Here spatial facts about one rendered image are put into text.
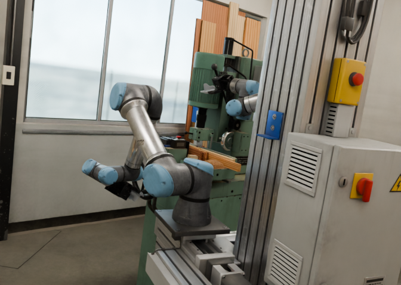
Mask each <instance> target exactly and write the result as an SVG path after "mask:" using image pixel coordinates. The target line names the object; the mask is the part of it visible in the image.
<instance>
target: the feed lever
mask: <svg viewBox="0 0 401 285"><path fill-rule="evenodd" d="M211 69H212V70H214V72H215V74H216V76H218V72H217V65H216V64H215V63H214V64H212V65H211ZM222 94H223V97H224V100H225V102H226V95H225V93H224V92H222ZM226 105H227V102H226ZM230 117H231V120H230V121H229V123H228V126H229V128H230V129H233V130H236V131H237V130H238V131H239V132H242V131H241V129H240V121H239V120H235V119H234V118H233V116H230Z"/></svg>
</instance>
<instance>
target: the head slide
mask: <svg viewBox="0 0 401 285"><path fill-rule="evenodd" d="M223 72H227V67H225V66H224V70H223ZM227 74H228V75H233V77H234V78H236V73H232V72H227ZM206 115H207V117H206V122H205V128H210V129H214V137H213V141H215V142H221V139H219V137H222V136H223V134H224V133H225V132H226V131H228V127H229V126H228V123H229V119H230V115H229V114H228V113H227V112H226V102H225V100H224V97H223V94H222V92H221V93H220V97H219V102H218V108H217V109H207V111H206Z"/></svg>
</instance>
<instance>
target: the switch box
mask: <svg viewBox="0 0 401 285"><path fill-rule="evenodd" d="M261 71H262V66H255V70H254V78H253V80H254V81H257V82H258V83H260V78H261Z"/></svg>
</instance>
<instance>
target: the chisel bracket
mask: <svg viewBox="0 0 401 285"><path fill-rule="evenodd" d="M189 132H191V133H193V135H192V134H189V139H191V140H195V141H196V142H197V143H199V142H200V141H210V140H211V137H210V136H209V134H211V133H214V129H210V128H197V127H190V131H189Z"/></svg>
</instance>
